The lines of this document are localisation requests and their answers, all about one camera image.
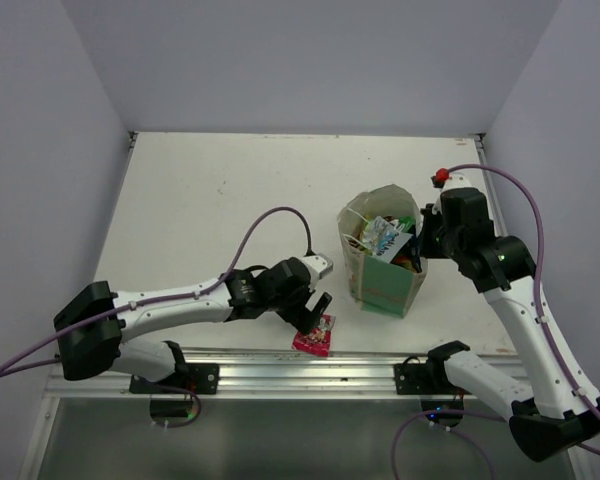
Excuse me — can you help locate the green Fox's candy bag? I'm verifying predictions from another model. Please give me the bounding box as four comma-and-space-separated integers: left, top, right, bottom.
355, 216, 414, 256

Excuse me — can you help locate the green paper bag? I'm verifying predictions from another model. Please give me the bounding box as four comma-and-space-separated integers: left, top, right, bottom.
337, 184, 427, 318

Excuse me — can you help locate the orange candy bag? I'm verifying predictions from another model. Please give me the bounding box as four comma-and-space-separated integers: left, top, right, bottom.
391, 254, 421, 273

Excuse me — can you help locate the small grey snack packet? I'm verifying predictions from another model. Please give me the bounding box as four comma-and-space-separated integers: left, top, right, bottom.
359, 216, 408, 263

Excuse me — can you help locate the blue snack bag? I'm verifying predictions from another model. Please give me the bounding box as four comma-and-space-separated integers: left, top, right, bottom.
393, 233, 422, 273

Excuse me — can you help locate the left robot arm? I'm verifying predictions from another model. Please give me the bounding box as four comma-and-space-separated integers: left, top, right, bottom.
53, 254, 333, 393

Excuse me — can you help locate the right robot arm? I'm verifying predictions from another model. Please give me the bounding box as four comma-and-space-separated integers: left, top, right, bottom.
420, 187, 600, 462

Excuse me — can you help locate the small pink snack packet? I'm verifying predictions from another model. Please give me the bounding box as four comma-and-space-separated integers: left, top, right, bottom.
292, 314, 336, 357

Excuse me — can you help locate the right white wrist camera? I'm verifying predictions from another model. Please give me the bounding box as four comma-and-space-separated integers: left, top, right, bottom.
431, 168, 472, 191

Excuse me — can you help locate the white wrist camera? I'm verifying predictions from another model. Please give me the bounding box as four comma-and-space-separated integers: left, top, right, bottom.
431, 168, 472, 191
300, 254, 334, 290

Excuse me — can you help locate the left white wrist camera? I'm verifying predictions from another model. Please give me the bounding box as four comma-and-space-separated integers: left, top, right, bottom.
300, 254, 334, 290

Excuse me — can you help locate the aluminium mounting rail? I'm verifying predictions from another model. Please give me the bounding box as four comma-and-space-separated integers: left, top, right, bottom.
44, 349, 531, 399

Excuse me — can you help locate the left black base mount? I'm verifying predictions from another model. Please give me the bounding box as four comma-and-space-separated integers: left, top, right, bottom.
129, 363, 220, 395

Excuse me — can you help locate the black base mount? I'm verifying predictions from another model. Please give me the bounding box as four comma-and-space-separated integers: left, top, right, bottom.
393, 356, 469, 395
129, 363, 220, 395

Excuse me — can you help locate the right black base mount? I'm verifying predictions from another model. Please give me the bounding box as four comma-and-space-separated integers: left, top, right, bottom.
393, 356, 469, 395

